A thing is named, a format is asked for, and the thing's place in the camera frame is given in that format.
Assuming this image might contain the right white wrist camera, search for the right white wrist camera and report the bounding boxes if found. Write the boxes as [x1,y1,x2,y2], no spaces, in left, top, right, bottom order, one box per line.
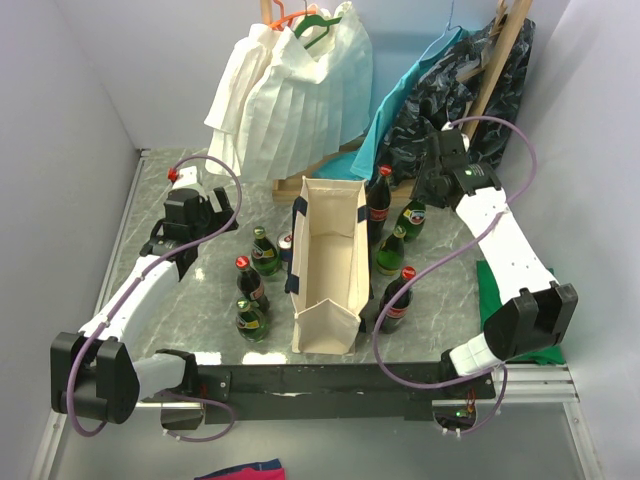
[441,122,471,151]

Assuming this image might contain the silver beverage can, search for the silver beverage can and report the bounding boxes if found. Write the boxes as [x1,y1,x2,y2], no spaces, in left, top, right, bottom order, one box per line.
[277,231,293,271]

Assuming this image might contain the front right cola bottle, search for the front right cola bottle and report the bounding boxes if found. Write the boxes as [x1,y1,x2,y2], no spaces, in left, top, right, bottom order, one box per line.
[378,266,416,334]

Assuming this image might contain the orange hanger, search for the orange hanger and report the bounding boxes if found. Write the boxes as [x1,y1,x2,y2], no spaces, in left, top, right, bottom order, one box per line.
[268,0,317,30]

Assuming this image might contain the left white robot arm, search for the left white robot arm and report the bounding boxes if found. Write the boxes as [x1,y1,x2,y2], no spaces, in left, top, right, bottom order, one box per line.
[50,187,238,437]

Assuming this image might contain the white pleated garment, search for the white pleated garment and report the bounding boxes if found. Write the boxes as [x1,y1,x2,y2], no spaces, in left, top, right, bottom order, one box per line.
[204,1,373,182]

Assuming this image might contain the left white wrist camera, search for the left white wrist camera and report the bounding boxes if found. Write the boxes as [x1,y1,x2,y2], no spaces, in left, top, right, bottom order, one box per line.
[171,166,207,198]

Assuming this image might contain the front left cola bottle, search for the front left cola bottle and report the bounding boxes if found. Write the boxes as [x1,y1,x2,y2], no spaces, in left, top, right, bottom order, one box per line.
[235,256,270,313]

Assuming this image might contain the cream canvas tote bag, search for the cream canvas tote bag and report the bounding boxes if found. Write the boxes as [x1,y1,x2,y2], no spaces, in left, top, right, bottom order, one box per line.
[286,177,370,356]

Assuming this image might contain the green cloth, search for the green cloth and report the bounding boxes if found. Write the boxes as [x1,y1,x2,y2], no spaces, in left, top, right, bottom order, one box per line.
[476,260,566,365]

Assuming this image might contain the blue wire hanger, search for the blue wire hanger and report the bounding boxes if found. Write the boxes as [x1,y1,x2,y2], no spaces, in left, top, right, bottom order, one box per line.
[419,0,456,61]

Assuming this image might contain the green bottle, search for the green bottle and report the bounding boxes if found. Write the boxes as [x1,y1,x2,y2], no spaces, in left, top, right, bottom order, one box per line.
[251,226,281,276]
[396,200,426,243]
[236,297,269,342]
[375,225,406,276]

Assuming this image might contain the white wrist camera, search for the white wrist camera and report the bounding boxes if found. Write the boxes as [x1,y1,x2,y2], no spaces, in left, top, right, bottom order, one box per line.
[171,166,207,198]
[441,122,471,151]

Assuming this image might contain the black base beam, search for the black base beam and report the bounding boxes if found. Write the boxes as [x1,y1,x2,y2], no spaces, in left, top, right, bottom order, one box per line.
[187,364,496,421]

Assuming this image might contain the dark patterned garment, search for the dark patterned garment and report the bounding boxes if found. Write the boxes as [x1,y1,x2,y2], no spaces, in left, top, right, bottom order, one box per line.
[376,19,536,187]

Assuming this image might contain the green hanger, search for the green hanger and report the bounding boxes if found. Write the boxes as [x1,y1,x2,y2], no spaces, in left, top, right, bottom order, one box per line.
[292,10,343,50]

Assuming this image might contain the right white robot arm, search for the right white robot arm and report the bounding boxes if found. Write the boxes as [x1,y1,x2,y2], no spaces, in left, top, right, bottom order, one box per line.
[412,129,578,398]

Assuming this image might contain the pink and blue cloth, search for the pink and blue cloth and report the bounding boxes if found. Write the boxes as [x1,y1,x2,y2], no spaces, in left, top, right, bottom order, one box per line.
[195,459,286,480]

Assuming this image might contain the wooden clothes rack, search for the wooden clothes rack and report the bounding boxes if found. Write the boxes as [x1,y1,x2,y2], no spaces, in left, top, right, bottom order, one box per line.
[272,0,533,205]

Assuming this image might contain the back cola glass bottle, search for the back cola glass bottle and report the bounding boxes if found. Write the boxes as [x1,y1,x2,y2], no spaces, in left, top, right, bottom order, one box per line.
[366,164,392,245]

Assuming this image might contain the teal shirt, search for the teal shirt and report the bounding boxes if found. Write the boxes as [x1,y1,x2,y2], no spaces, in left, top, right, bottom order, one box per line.
[312,27,472,181]

